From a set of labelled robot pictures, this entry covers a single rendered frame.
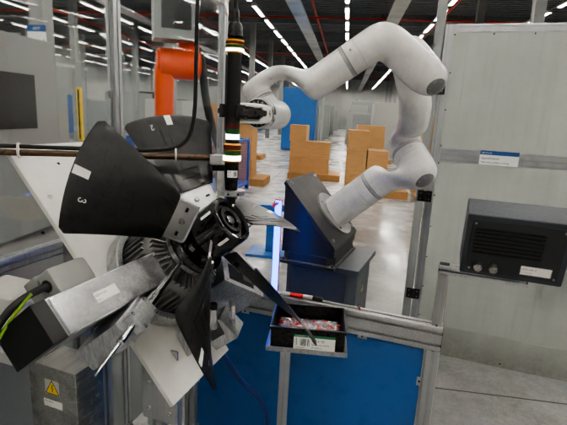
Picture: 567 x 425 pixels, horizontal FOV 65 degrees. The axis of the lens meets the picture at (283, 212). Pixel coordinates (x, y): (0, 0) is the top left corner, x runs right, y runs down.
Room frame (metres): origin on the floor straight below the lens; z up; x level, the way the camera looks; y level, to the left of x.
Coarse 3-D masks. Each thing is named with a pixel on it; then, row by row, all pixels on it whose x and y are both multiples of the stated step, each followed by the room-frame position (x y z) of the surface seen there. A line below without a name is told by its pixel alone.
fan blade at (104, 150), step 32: (96, 128) 0.85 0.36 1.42; (96, 160) 0.82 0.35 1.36; (128, 160) 0.87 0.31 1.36; (64, 192) 0.77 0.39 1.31; (96, 192) 0.81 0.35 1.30; (128, 192) 0.86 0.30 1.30; (160, 192) 0.91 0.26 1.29; (64, 224) 0.75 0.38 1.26; (96, 224) 0.80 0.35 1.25; (128, 224) 0.86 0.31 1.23; (160, 224) 0.91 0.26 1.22
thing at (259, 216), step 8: (240, 200) 1.35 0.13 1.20; (240, 208) 1.27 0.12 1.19; (248, 208) 1.28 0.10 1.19; (256, 208) 1.31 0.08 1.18; (264, 208) 1.33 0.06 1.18; (248, 216) 1.18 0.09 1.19; (256, 216) 1.20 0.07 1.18; (264, 216) 1.23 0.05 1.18; (272, 216) 1.27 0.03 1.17; (280, 216) 1.33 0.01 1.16; (256, 224) 1.12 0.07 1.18; (264, 224) 1.14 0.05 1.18; (272, 224) 1.17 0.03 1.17; (280, 224) 1.21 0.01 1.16; (288, 224) 1.26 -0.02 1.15
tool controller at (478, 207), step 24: (480, 216) 1.17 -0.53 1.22; (504, 216) 1.16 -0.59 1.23; (528, 216) 1.15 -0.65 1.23; (552, 216) 1.15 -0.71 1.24; (480, 240) 1.18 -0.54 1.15; (504, 240) 1.16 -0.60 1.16; (528, 240) 1.14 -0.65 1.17; (552, 240) 1.12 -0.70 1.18; (480, 264) 1.18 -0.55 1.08; (504, 264) 1.17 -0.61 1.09; (528, 264) 1.15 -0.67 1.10; (552, 264) 1.13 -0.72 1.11
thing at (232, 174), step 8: (232, 16) 1.10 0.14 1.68; (232, 24) 1.08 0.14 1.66; (240, 24) 1.09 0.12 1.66; (232, 32) 1.08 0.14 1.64; (240, 32) 1.09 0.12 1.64; (224, 168) 1.09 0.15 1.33; (232, 168) 1.08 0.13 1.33; (224, 176) 1.09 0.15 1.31; (232, 176) 1.08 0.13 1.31; (224, 184) 1.10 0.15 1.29; (232, 184) 1.09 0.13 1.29; (232, 200) 1.09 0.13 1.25
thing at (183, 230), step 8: (176, 208) 0.94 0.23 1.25; (184, 208) 0.95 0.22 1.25; (192, 208) 0.97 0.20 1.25; (176, 216) 0.94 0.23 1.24; (184, 216) 0.95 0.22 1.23; (192, 216) 0.97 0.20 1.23; (168, 224) 0.93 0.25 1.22; (176, 224) 0.94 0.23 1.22; (184, 224) 0.96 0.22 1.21; (192, 224) 0.97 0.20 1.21; (168, 232) 0.93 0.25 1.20; (184, 232) 0.96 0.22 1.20; (176, 240) 0.94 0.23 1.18; (184, 240) 0.96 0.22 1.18
